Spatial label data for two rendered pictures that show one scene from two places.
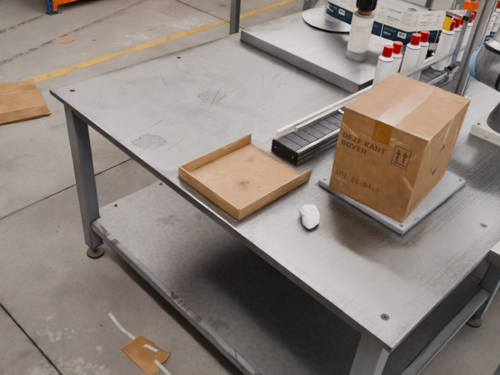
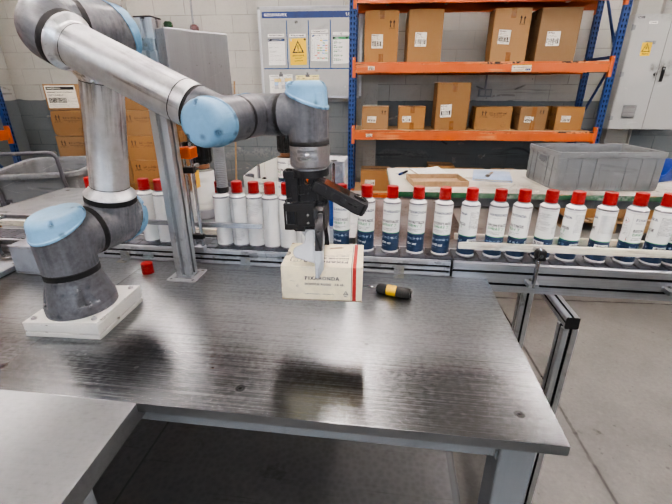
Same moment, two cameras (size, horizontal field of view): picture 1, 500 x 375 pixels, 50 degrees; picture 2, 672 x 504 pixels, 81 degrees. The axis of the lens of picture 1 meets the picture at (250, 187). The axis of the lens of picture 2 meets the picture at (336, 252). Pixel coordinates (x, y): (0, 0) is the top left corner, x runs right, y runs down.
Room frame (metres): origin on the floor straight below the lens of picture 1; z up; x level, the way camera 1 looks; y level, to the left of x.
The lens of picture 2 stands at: (1.73, -1.92, 1.34)
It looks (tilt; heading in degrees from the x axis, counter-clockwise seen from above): 22 degrees down; 55
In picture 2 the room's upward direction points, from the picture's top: straight up
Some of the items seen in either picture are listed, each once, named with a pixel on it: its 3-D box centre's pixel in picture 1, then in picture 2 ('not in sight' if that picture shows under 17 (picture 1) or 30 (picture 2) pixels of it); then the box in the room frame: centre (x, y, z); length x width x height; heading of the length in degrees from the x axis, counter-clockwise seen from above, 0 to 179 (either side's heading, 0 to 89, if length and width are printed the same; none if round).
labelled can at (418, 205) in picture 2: not in sight; (416, 220); (2.57, -1.14, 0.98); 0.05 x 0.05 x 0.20
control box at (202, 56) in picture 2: not in sight; (191, 73); (2.07, -0.79, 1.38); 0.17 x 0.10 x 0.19; 13
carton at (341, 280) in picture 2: not in sight; (324, 270); (2.15, -1.28, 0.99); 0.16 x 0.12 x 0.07; 140
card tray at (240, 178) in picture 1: (245, 172); not in sight; (1.31, 0.02, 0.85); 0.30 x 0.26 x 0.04; 138
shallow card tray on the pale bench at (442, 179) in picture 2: not in sight; (436, 179); (3.66, -0.26, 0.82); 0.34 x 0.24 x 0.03; 146
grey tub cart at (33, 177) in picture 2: not in sight; (61, 204); (1.70, 1.91, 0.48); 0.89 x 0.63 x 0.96; 69
